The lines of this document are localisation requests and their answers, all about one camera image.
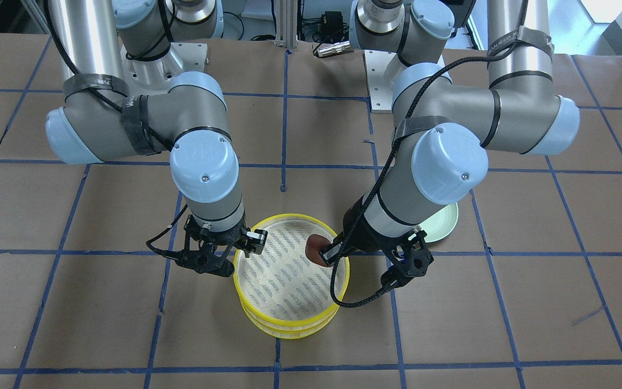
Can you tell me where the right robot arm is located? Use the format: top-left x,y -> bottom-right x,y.
43,1 -> 267,277

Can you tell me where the yellow steamer basket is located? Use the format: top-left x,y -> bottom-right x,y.
233,213 -> 338,321
241,303 -> 339,340

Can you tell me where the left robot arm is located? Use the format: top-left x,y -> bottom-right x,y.
305,1 -> 580,297

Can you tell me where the brown steamed bun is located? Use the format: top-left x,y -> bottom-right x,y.
305,234 -> 333,268

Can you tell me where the light green plate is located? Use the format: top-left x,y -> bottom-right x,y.
420,203 -> 459,243

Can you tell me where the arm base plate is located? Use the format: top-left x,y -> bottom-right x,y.
121,41 -> 209,90
363,51 -> 396,113

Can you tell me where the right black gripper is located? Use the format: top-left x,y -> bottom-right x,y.
173,215 -> 268,277

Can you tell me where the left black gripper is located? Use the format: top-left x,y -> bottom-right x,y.
317,199 -> 434,293

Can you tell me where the aluminium frame post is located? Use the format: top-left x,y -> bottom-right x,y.
273,0 -> 300,52

